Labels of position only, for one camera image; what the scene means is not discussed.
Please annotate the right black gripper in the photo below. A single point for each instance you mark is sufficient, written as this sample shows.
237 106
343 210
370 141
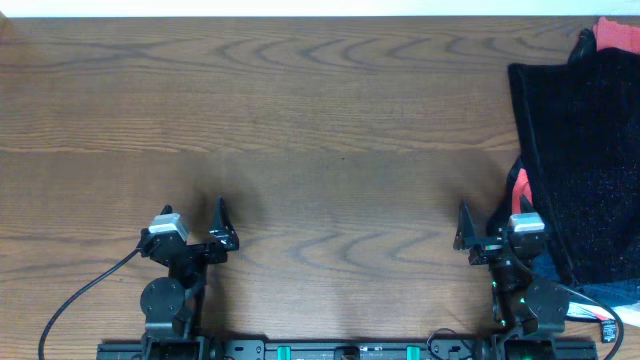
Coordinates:
485 248

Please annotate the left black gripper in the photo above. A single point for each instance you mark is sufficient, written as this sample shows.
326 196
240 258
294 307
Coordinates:
222 233

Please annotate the black sparkly skirt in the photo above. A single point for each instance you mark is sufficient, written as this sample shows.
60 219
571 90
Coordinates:
578 128

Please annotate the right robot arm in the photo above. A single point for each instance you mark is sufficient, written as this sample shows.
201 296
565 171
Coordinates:
530 310

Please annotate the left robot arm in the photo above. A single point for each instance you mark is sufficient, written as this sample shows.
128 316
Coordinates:
173 304

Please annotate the blue denim garment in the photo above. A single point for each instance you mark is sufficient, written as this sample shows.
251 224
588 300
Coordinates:
622 294

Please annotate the white garment with label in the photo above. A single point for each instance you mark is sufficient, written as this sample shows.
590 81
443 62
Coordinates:
629 314

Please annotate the red folded garment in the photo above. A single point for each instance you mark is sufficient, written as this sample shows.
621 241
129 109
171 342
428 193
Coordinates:
611 34

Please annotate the black mounting rail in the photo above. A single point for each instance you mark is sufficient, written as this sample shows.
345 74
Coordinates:
434 348

